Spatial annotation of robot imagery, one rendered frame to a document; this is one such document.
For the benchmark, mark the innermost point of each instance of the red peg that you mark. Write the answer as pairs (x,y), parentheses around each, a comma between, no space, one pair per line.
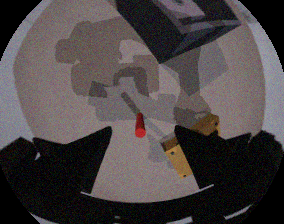
(140,130)

